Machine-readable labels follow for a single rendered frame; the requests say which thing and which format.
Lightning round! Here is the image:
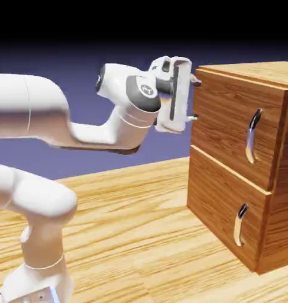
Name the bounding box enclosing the wooden cabinet door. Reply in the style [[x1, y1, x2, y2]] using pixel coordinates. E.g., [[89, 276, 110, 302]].
[[190, 69, 288, 192], [186, 144, 272, 273]]

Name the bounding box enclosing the wooden cabinet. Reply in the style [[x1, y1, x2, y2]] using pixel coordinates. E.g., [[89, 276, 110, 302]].
[[186, 61, 288, 275]]

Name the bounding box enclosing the curved silver handle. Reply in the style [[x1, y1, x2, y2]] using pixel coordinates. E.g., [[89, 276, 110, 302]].
[[232, 202, 249, 247], [244, 108, 263, 165]]

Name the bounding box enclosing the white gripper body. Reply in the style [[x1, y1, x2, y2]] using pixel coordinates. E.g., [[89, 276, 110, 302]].
[[154, 56, 193, 133]]

